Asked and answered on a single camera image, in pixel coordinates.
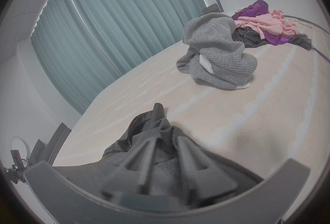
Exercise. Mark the grey knitted garment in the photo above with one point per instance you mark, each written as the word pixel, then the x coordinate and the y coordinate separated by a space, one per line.
pixel 219 50

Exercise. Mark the black T-shirt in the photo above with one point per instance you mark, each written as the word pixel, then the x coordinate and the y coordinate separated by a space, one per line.
pixel 165 150

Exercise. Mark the pile of clothes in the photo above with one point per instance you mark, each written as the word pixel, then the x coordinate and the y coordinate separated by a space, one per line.
pixel 263 24

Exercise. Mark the black chest of drawers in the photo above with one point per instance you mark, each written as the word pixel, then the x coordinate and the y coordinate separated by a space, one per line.
pixel 55 140

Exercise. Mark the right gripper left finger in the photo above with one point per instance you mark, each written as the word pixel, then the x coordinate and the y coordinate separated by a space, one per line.
pixel 134 176

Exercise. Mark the bed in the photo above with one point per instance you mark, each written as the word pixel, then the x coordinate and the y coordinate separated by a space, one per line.
pixel 232 119

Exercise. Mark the grey bedside table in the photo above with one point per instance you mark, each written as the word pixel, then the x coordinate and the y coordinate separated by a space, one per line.
pixel 211 9

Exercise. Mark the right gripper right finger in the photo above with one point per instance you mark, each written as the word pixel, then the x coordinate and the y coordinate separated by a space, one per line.
pixel 203 179

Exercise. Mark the blue-green curtain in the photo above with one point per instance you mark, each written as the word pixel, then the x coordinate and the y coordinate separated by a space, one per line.
pixel 67 50
pixel 129 11

